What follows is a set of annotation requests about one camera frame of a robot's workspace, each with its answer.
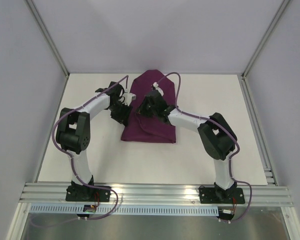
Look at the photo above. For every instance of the left aluminium frame post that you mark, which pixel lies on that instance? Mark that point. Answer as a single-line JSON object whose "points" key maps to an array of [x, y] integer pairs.
{"points": [[47, 36]]}

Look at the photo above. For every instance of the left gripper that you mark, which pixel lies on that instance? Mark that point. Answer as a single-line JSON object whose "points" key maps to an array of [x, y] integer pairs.
{"points": [[123, 118]]}

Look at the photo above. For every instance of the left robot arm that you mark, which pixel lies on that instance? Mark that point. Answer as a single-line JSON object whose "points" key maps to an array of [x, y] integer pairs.
{"points": [[72, 131]]}

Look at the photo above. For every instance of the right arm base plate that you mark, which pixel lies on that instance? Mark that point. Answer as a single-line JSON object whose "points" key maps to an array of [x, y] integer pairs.
{"points": [[208, 195]]}

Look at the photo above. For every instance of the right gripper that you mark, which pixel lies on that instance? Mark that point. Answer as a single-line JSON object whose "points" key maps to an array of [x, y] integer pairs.
{"points": [[150, 107]]}

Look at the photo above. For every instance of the purple cloth mat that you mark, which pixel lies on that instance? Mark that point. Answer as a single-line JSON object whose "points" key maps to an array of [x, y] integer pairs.
{"points": [[144, 129]]}

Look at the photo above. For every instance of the aluminium frame post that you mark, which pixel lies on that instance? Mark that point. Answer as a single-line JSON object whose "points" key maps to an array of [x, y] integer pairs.
{"points": [[266, 37], [47, 36]]}

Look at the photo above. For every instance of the right side aluminium rail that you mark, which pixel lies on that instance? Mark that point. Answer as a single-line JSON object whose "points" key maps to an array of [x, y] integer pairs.
{"points": [[258, 133]]}

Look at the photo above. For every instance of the aluminium rail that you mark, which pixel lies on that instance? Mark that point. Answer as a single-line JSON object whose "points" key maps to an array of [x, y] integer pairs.
{"points": [[154, 194], [258, 133]]}

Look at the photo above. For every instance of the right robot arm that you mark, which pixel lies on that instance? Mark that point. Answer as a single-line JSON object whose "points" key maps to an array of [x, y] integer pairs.
{"points": [[218, 139]]}

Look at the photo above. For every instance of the right aluminium frame post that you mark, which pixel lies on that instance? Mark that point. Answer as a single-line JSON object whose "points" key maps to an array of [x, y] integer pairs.
{"points": [[266, 37]]}

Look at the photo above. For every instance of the aluminium front rail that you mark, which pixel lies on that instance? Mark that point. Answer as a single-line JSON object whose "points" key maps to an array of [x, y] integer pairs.
{"points": [[154, 194]]}

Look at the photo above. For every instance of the slotted cable duct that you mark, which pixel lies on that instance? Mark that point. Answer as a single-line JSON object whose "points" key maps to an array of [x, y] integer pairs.
{"points": [[148, 210]]}

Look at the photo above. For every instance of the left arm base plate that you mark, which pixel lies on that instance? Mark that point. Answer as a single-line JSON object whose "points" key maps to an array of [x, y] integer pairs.
{"points": [[81, 193]]}

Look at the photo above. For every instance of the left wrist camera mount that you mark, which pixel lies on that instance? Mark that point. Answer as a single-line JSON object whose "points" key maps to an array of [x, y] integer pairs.
{"points": [[127, 98]]}

